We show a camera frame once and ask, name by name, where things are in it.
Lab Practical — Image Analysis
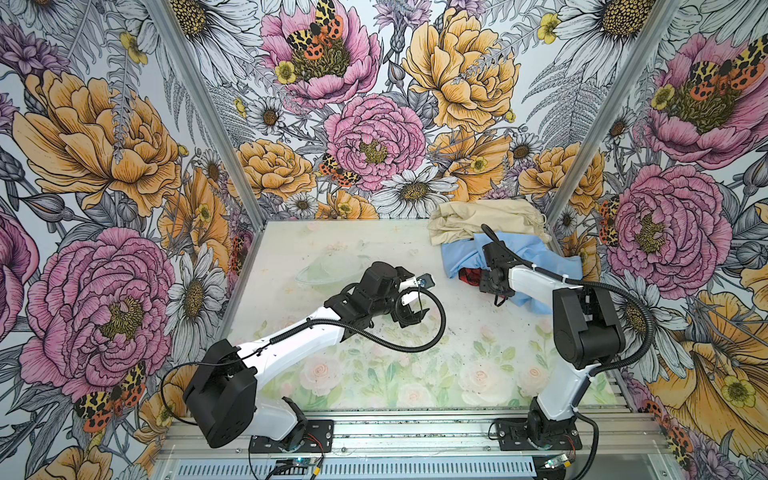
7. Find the light blue cloth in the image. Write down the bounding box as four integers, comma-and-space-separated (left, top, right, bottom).
441, 232, 582, 315

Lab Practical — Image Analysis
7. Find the aluminium corner post left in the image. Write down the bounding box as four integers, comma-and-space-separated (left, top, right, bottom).
147, 1, 266, 235

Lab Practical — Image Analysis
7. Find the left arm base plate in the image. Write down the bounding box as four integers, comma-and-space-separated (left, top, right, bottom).
248, 419, 335, 454

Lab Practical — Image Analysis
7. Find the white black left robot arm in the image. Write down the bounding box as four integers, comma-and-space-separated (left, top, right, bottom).
183, 261, 438, 451

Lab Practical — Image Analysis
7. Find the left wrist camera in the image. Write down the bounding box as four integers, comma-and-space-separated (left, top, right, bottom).
398, 273, 435, 306

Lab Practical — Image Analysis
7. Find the aluminium corner post right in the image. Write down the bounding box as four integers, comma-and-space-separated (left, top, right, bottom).
546, 0, 680, 221

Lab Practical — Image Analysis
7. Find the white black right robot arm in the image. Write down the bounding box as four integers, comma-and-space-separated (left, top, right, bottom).
480, 240, 625, 450

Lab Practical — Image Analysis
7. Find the red black plaid shirt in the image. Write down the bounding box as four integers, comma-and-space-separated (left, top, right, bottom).
458, 268, 483, 287

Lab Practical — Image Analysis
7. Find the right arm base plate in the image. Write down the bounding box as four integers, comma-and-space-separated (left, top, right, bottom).
488, 418, 583, 451

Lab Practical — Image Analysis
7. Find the aluminium front rail frame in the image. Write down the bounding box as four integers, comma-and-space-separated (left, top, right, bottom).
151, 407, 684, 479

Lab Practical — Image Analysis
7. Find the black corrugated left cable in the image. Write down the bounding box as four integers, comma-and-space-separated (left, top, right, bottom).
263, 286, 448, 354

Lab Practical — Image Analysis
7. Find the aluminium corner post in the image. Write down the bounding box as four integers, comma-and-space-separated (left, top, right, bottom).
147, 1, 266, 235
546, 0, 680, 221

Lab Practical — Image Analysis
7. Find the beige cloth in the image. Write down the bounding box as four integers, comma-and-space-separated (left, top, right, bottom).
427, 199, 551, 246

